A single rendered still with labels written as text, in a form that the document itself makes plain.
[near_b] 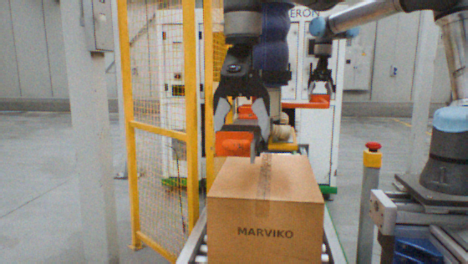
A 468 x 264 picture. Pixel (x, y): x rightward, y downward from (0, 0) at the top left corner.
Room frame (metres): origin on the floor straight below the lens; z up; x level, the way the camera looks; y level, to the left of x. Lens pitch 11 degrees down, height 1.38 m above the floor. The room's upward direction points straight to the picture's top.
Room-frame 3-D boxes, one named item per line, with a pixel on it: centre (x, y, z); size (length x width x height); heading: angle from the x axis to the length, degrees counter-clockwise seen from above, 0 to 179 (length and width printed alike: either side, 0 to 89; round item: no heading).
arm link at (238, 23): (0.66, -0.02, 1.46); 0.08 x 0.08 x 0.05
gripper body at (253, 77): (0.67, -0.02, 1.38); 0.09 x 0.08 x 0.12; 170
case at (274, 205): (1.32, -0.15, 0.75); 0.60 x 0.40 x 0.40; 172
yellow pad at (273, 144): (1.22, -0.20, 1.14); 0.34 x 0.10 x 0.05; 171
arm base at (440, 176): (0.91, -0.65, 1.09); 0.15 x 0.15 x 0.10
